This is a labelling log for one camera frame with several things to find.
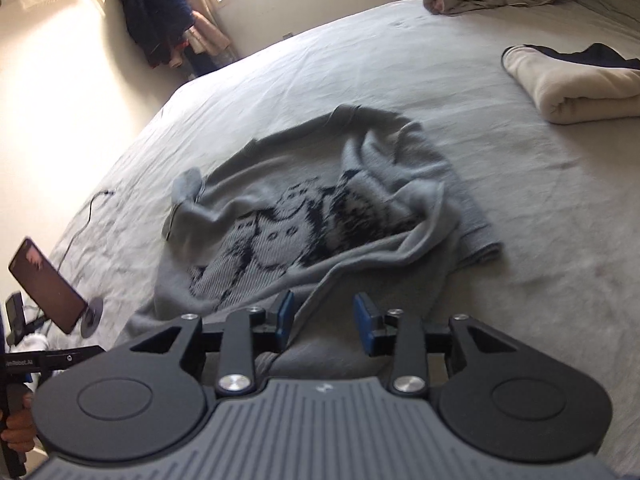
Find black smartphone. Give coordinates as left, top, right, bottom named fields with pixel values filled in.
left=8, top=239, right=88, bottom=335

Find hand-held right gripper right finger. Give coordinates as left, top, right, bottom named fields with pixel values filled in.
left=353, top=293, right=507, bottom=397

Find phone stand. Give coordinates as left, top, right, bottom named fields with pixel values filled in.
left=79, top=296, right=105, bottom=337

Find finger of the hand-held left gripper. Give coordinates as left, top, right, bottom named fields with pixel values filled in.
left=35, top=345, right=107, bottom=374

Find black cable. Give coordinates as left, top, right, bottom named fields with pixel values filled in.
left=55, top=189, right=117, bottom=271

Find grey knit patterned sweater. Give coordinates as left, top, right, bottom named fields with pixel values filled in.
left=120, top=104, right=503, bottom=363

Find small black device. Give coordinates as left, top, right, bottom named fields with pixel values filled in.
left=4, top=292, right=47, bottom=348

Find bed with grey sheet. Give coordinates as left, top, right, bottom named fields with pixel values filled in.
left=47, top=0, right=640, bottom=480

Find hanging dark clothes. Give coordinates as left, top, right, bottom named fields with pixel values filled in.
left=117, top=0, right=196, bottom=68

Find person's left hand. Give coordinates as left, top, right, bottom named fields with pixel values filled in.
left=2, top=393, right=38, bottom=462

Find hanging beige pink garment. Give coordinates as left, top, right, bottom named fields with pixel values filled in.
left=172, top=10, right=237, bottom=67

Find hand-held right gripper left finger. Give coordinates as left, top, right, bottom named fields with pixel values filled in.
left=129, top=290, right=296, bottom=397

